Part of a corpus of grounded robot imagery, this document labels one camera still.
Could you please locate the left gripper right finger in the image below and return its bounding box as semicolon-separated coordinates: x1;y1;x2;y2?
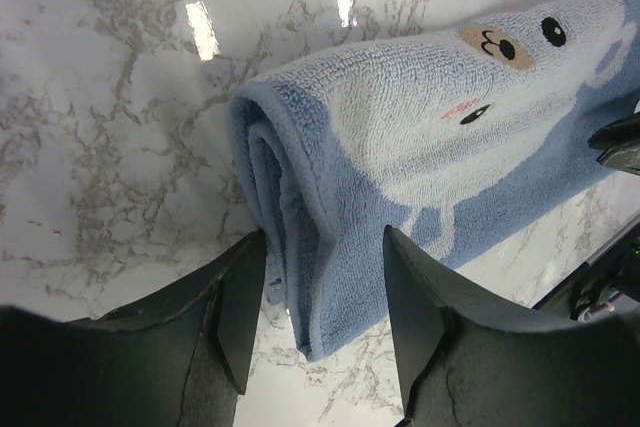
384;227;639;426

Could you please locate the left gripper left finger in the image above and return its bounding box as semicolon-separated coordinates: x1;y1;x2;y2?
1;231;266;426

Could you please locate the blue cloth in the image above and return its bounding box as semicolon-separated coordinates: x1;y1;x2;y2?
229;0;639;361

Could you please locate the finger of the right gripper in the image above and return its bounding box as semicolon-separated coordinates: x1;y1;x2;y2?
588;114;640;172

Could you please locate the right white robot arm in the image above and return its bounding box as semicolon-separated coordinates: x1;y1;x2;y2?
533;113;639;323

